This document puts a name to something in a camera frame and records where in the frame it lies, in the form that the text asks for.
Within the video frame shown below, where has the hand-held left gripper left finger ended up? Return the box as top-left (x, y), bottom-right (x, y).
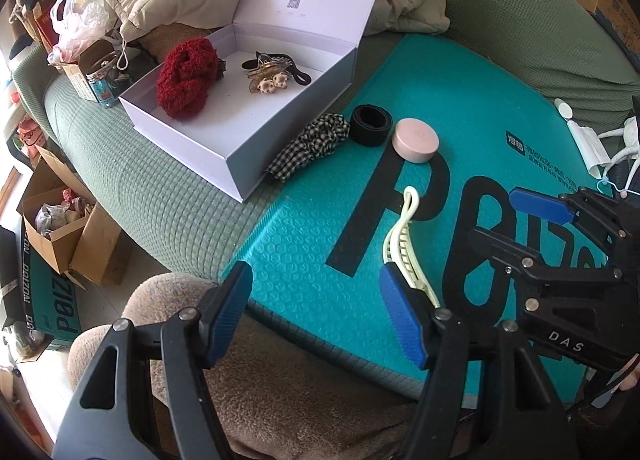
top-left (52, 261), bottom-right (254, 460)

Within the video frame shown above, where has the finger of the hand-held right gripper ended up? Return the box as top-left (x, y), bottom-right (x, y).
top-left (467, 227), bottom-right (628, 298)
top-left (509, 187), bottom-right (640, 265)

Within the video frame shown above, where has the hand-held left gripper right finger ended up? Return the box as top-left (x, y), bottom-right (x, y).
top-left (378, 264), bottom-right (566, 460)

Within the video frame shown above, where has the cream hair claw clip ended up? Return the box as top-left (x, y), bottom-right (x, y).
top-left (382, 186), bottom-right (443, 311)

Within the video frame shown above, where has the pink round compact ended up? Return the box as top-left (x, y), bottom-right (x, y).
top-left (391, 118), bottom-right (441, 164)

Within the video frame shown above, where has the white gift box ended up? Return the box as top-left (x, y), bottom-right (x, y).
top-left (119, 0), bottom-right (401, 203)

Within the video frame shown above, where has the black elastic hair band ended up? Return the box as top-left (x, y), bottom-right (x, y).
top-left (349, 104), bottom-right (395, 148)

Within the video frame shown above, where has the black checked scrunchie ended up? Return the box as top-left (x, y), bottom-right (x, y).
top-left (265, 113), bottom-right (351, 183)

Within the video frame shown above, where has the red fuzzy scrunchie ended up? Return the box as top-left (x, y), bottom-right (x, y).
top-left (156, 38), bottom-right (221, 119)

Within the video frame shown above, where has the black hair clip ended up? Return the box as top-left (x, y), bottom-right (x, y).
top-left (242, 52), bottom-right (313, 87)

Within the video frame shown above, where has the person's right hand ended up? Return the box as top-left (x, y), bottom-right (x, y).
top-left (617, 354), bottom-right (640, 391)

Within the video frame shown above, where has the brown fuzzy stool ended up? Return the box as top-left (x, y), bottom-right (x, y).
top-left (67, 272), bottom-right (501, 460)

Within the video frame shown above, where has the teal bubble mailer mat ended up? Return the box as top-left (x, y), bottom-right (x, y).
top-left (220, 34), bottom-right (626, 401)

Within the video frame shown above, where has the open cardboard box with clutter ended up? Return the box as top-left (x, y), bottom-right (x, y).
top-left (17, 145), bottom-right (133, 285)

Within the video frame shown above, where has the black and teal carton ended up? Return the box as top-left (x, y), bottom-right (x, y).
top-left (0, 225), bottom-right (83, 351)

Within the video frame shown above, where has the glass jar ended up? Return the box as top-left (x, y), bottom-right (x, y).
top-left (86, 64), bottom-right (123, 109)

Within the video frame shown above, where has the red printed bag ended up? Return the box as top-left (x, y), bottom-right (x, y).
top-left (17, 114), bottom-right (51, 151)

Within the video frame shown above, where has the brown knitted cloth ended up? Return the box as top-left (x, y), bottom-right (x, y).
top-left (135, 22), bottom-right (221, 60)

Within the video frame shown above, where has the small cardboard box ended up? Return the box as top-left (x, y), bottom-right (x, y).
top-left (60, 40), bottom-right (131, 103)

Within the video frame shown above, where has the white plastic bag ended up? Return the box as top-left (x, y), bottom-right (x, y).
top-left (47, 0), bottom-right (121, 65)

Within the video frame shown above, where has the red gift box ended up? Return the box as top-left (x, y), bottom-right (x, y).
top-left (32, 4), bottom-right (63, 53)

